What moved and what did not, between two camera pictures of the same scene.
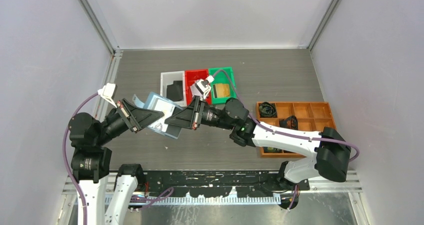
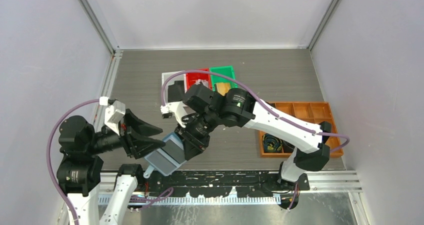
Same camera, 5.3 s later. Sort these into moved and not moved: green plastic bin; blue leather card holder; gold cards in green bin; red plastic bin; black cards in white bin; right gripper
Moved: blue leather card holder; right gripper
Not moved: green plastic bin; gold cards in green bin; red plastic bin; black cards in white bin
